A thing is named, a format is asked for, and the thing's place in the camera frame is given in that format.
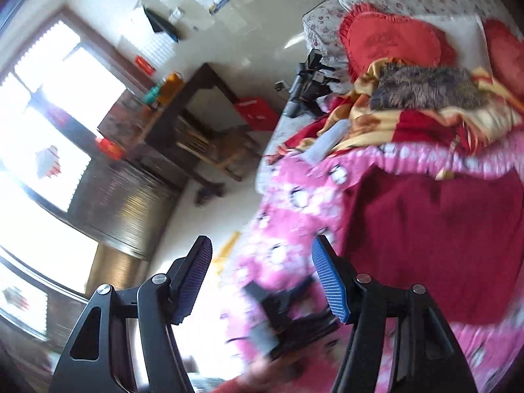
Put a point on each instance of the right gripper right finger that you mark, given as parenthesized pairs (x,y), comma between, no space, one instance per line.
(426,355)

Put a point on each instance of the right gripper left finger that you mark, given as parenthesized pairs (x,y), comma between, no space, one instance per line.
(123,340)

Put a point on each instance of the dark red fleece sweater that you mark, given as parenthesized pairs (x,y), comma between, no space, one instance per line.
(461,238)

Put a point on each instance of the person's left hand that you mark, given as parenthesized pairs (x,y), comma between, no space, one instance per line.
(263,374)

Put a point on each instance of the pink penguin blanket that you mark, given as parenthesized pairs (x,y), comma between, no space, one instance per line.
(302,202)

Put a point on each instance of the dark slippers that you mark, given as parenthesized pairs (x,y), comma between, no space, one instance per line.
(207,193)

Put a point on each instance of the small wooden chair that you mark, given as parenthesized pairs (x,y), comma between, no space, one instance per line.
(225,150)

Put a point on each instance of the white plastic tube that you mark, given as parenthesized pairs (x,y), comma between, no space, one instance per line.
(324,144)

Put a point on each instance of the red yellow patterned blanket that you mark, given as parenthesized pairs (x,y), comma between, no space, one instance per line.
(467,132)

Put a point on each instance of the red waste bin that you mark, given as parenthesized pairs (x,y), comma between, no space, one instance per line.
(257,114)

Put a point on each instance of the dark wooden desk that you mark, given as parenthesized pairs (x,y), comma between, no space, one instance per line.
(126,204)

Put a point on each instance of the black tripod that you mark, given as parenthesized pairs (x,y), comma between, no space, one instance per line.
(309,85)

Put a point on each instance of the grey furry cloth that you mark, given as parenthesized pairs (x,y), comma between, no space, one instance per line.
(416,87)

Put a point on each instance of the yellow basket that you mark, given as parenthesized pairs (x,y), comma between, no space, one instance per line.
(163,92)

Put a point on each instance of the window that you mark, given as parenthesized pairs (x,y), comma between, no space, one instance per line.
(53,99)

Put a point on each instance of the red heart cushion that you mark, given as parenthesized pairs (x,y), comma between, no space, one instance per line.
(506,56)
(368,35)

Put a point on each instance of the dark hanging cloth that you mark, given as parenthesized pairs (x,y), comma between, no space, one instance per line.
(160,25)

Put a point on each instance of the white small pillow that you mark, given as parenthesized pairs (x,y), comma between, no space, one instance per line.
(466,34)

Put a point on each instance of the red wall sticker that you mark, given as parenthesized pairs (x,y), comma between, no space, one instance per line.
(144,65)

